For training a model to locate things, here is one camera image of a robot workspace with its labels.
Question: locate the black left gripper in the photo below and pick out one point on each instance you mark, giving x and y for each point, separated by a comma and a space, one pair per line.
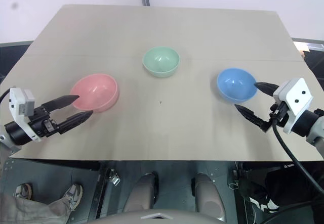
41, 123

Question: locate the green plastic bowl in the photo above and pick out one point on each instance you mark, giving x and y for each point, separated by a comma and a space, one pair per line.
160, 61

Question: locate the red plastic bowl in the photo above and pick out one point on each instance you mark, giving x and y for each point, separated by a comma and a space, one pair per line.
97, 92

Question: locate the blue plastic bowl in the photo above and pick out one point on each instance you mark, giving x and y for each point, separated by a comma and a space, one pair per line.
235, 83

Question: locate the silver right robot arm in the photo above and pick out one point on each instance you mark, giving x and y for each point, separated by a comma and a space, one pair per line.
306, 122

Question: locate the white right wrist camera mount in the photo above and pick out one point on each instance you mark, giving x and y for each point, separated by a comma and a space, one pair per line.
297, 95

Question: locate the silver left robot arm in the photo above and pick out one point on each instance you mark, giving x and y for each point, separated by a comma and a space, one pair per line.
14, 133

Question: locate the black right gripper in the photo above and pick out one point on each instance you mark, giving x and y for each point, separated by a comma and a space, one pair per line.
279, 115

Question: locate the black bag with white print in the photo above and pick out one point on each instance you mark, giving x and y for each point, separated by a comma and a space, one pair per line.
278, 183

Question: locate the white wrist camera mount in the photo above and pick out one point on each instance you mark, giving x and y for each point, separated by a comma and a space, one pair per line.
20, 102
297, 95

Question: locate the grey trouser leg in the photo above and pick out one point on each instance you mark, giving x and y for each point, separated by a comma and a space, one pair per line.
30, 211

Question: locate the grey white sneaker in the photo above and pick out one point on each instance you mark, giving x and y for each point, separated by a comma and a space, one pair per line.
73, 195
23, 189

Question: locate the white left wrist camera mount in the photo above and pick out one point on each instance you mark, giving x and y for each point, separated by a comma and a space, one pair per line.
20, 102

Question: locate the silver metal clamp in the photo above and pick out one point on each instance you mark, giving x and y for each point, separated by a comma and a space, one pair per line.
115, 177

